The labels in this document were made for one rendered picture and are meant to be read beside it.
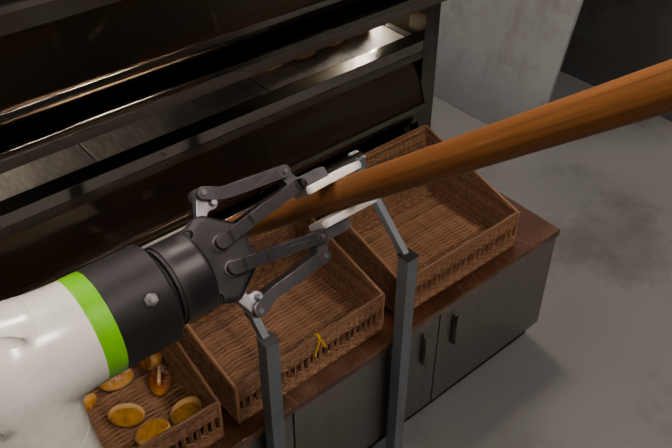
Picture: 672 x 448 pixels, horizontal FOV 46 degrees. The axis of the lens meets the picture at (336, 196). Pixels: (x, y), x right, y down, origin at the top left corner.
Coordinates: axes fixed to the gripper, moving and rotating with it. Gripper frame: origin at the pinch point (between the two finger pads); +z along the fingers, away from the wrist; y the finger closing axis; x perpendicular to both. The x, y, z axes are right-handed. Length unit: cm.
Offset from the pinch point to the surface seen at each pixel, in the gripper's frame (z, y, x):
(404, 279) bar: 81, 40, -116
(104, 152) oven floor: 31, -27, -149
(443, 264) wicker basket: 109, 48, -134
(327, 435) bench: 57, 79, -156
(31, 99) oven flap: 12, -42, -122
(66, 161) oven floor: 21, -29, -152
